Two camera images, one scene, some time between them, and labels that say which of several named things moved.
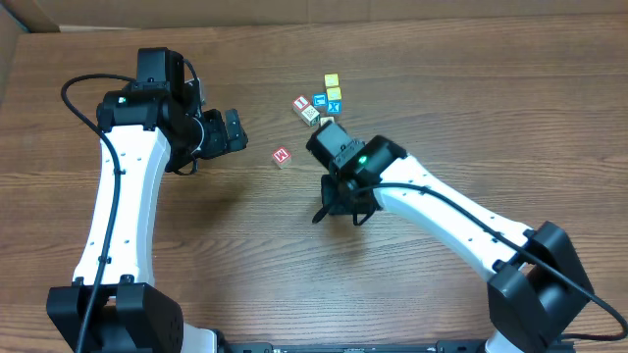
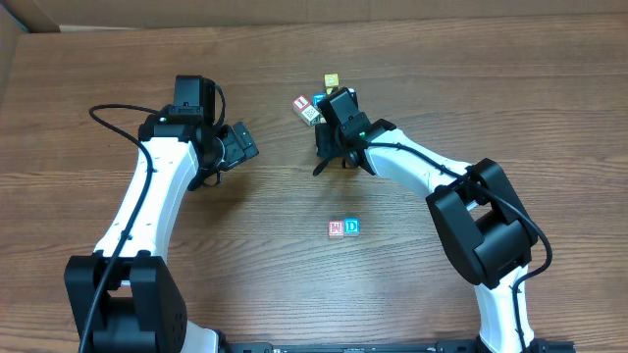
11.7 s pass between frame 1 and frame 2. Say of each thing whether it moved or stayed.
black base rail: stayed
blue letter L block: stayed
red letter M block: moved
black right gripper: moved
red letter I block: stayed
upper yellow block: stayed
